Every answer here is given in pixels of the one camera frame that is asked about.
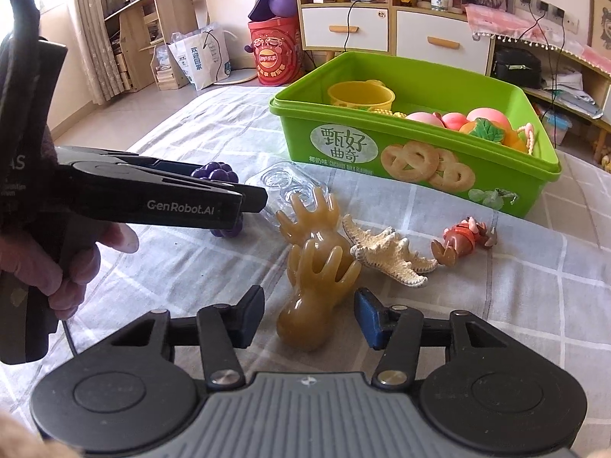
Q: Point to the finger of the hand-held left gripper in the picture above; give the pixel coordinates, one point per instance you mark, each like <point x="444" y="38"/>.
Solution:
<point x="167" y="168"/>
<point x="143" y="200"/>

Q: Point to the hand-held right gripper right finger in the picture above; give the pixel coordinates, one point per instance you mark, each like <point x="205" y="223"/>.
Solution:
<point x="371" y="319"/>

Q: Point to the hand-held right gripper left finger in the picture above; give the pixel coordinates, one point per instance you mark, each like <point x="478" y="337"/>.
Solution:
<point x="248" y="317"/>

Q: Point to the purple toy grapes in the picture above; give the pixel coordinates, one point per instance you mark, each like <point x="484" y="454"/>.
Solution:
<point x="215" y="171"/>

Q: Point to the brown rubber octopus toy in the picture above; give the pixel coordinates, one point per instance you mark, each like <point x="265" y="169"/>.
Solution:
<point x="310" y="219"/>
<point x="305" y="319"/>

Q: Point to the green plastic cookie box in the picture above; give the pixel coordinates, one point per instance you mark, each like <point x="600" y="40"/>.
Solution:
<point x="343" y="152"/>

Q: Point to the yellow toy pot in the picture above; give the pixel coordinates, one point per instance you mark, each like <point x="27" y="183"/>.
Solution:
<point x="353" y="95"/>

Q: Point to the yellow toy corn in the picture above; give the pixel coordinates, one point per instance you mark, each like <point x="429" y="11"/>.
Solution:
<point x="384" y="112"/>

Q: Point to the orange toy fruit with leaf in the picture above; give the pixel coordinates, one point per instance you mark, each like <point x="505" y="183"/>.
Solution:
<point x="506" y="140"/>

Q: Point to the pink toy pig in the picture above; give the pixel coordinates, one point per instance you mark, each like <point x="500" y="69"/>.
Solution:
<point x="487" y="117"/>

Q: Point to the person's left hand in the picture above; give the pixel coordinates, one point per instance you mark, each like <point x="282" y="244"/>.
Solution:
<point x="74" y="291"/>

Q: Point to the beige starfish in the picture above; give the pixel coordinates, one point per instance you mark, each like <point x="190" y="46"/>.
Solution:
<point x="386" y="253"/>

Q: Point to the stack of books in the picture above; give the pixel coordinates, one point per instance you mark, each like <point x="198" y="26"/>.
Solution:
<point x="172" y="77"/>

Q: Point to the beige curtain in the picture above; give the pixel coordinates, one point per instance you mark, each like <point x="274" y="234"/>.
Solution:
<point x="95" y="33"/>

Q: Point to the grey checked cloth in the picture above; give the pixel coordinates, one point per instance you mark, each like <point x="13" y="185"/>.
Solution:
<point x="477" y="305"/>

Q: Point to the round white base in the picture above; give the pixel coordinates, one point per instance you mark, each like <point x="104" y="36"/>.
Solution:
<point x="236" y="78"/>

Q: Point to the white paper bag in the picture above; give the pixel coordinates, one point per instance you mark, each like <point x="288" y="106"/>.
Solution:
<point x="200" y="57"/>

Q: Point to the small brown figurine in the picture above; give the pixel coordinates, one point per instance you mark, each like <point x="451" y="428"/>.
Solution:
<point x="460" y="241"/>

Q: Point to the clear plastic tray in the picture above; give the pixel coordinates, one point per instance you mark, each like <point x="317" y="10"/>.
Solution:
<point x="286" y="179"/>

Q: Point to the wooden desk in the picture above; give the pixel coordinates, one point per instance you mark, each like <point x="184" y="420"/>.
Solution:
<point x="157" y="14"/>

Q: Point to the red printed bucket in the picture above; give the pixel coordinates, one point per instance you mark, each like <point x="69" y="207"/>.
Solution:
<point x="274" y="52"/>

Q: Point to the white cabinet drawer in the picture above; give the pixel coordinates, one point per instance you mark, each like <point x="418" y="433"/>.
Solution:
<point x="444" y="36"/>
<point x="343" y="28"/>

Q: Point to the small clear box blue lid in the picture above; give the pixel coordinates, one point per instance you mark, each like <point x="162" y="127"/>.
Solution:
<point x="556" y="129"/>

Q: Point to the wooden cabinet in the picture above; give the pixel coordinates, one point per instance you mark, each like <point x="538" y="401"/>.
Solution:
<point x="391" y="24"/>

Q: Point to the yellow wooden toy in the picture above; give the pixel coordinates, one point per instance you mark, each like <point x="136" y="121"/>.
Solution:
<point x="604" y="155"/>

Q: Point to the black bag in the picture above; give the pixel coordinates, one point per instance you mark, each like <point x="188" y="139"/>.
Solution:
<point x="515" y="67"/>

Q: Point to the low wooden shelf unit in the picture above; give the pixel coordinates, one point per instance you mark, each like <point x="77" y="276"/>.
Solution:
<point x="573" y="90"/>

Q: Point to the pink tasselled cloth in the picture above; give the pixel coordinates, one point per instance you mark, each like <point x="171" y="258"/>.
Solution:
<point x="525" y="26"/>

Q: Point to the framed cartoon picture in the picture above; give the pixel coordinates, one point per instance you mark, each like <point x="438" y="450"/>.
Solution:
<point x="602" y="19"/>

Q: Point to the wall socket strip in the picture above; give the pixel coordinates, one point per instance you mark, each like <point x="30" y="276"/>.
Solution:
<point x="546" y="8"/>

